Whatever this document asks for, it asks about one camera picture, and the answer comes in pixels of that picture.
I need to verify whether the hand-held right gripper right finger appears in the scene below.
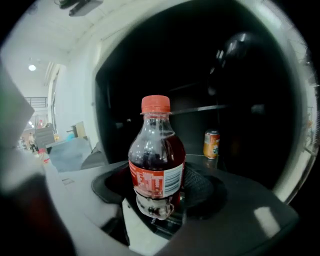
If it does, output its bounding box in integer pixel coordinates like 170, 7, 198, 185
159, 161, 300, 256

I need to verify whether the black angled bracket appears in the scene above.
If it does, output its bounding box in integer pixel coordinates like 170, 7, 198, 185
66, 124, 79, 138

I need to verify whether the orange drink can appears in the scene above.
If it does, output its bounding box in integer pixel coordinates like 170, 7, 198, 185
202, 128, 221, 160

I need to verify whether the cardboard sheet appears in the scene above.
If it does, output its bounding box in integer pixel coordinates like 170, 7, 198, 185
74, 121, 86, 138

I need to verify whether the red-capped dark soda bottle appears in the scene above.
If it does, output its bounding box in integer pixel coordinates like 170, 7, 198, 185
127, 94, 187, 221

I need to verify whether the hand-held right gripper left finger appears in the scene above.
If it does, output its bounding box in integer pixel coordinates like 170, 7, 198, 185
43, 161, 176, 256

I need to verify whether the black ceiling-mounted device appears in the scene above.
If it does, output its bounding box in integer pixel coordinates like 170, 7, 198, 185
54, 0, 105, 18

